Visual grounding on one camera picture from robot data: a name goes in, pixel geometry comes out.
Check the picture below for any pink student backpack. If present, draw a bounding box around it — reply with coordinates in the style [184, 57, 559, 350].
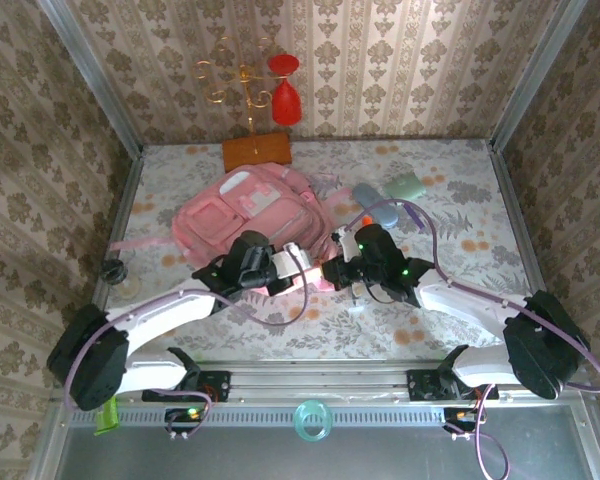
[109, 164, 354, 297]

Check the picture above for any teal tape roll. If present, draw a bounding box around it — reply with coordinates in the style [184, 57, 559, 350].
[293, 399, 334, 444]

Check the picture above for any aluminium table side rail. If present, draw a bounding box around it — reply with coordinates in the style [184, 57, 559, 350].
[488, 142, 571, 364]
[49, 147, 146, 401]

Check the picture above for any small black controller board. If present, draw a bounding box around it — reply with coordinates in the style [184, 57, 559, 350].
[442, 407, 487, 435]
[164, 407, 212, 435]

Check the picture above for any blue grey pencil case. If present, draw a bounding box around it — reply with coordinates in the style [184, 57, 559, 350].
[352, 182, 400, 230]

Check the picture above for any green plastic tag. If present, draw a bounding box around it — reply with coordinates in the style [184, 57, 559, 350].
[93, 397, 120, 436]

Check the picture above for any pale green wallet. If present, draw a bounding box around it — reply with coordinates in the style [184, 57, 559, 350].
[383, 172, 427, 201]

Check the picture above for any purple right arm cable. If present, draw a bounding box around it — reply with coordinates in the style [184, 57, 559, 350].
[342, 198, 600, 480]

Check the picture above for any purple pen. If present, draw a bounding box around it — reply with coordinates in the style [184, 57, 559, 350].
[404, 203, 428, 232]

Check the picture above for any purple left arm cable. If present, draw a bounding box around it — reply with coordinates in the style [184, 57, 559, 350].
[62, 244, 311, 412]

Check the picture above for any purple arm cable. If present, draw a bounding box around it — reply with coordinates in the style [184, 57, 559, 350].
[342, 198, 600, 480]
[62, 244, 311, 412]

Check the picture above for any aluminium front rail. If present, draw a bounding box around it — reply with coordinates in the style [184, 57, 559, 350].
[49, 360, 594, 405]

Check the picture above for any metal front tray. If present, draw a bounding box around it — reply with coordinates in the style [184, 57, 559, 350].
[27, 402, 600, 480]

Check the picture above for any black round knob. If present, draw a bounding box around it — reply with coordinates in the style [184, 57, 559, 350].
[101, 258, 127, 284]

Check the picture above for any aluminium frame post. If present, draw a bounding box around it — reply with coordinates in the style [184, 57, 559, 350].
[35, 0, 145, 157]
[488, 0, 579, 151]

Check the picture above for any gold stand with red ornaments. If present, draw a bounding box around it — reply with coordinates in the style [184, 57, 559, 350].
[194, 33, 294, 171]

